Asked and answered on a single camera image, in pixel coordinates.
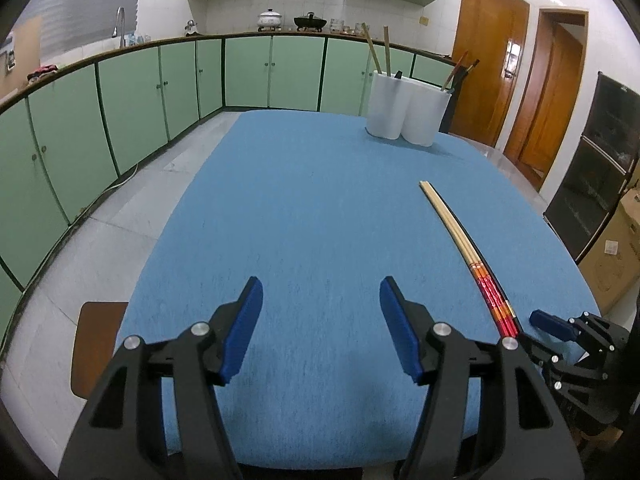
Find dark reddish chopstick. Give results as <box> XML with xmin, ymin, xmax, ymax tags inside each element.
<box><xmin>446</xmin><ymin>59</ymin><xmax>481</xmax><ymax>93</ymax></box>
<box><xmin>440</xmin><ymin>51</ymin><xmax>469</xmax><ymax>92</ymax></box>

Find black glass-front cabinet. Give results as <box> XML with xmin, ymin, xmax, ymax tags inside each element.
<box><xmin>544</xmin><ymin>72</ymin><xmax>640</xmax><ymax>265</ymax></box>

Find blue tablecloth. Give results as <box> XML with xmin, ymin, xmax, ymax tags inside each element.
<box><xmin>115</xmin><ymin>110</ymin><xmax>601</xmax><ymax>471</ymax></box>

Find large cardboard box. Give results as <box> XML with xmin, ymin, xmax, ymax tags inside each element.
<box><xmin>575</xmin><ymin>195</ymin><xmax>640</xmax><ymax>313</ymax></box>

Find white two-compartment utensil holder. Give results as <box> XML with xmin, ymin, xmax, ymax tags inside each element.
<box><xmin>366</xmin><ymin>70</ymin><xmax>451</xmax><ymax>147</ymax></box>

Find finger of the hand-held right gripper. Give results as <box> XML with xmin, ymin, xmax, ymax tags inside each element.
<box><xmin>520</xmin><ymin>332</ymin><xmax>566</xmax><ymax>376</ymax></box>
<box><xmin>529</xmin><ymin>309</ymin><xmax>628</xmax><ymax>356</ymax></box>

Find open wooden door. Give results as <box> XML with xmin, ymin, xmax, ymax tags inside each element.
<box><xmin>502</xmin><ymin>7</ymin><xmax>588</xmax><ymax>191</ymax></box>

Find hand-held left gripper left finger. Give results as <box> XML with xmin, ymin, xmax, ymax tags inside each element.
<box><xmin>59</xmin><ymin>276</ymin><xmax>264</xmax><ymax>480</ymax></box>

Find brown kitchen countertop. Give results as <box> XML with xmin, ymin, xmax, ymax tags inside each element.
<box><xmin>0</xmin><ymin>31</ymin><xmax>456</xmax><ymax>111</ymax></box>

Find bundle of mixed chopsticks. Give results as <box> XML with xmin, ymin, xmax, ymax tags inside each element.
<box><xmin>419</xmin><ymin>181</ymin><xmax>525</xmax><ymax>338</ymax></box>

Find brown water purifier box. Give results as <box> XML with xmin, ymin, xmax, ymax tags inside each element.
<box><xmin>0</xmin><ymin>15</ymin><xmax>43</xmax><ymax>101</ymax></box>

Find grey window blind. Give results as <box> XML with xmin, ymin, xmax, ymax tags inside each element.
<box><xmin>15</xmin><ymin>0</ymin><xmax>143</xmax><ymax>86</ymax></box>

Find closed wooden door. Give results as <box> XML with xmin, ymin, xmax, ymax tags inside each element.
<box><xmin>450</xmin><ymin>0</ymin><xmax>530</xmax><ymax>148</ymax></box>

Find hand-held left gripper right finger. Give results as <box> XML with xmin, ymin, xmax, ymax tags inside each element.
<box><xmin>379</xmin><ymin>276</ymin><xmax>586</xmax><ymax>480</ymax></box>

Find white floor cable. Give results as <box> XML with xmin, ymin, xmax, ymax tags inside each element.
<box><xmin>107</xmin><ymin>162</ymin><xmax>138</xmax><ymax>191</ymax></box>

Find black wok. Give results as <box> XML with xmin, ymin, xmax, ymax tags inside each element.
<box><xmin>293</xmin><ymin>12</ymin><xmax>328</xmax><ymax>31</ymax></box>

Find chrome faucet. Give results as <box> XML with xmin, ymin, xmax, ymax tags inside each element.
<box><xmin>112</xmin><ymin>6</ymin><xmax>127</xmax><ymax>48</ymax></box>

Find green lower kitchen cabinets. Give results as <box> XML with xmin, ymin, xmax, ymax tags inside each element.
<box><xmin>0</xmin><ymin>35</ymin><xmax>468</xmax><ymax>311</ymax></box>

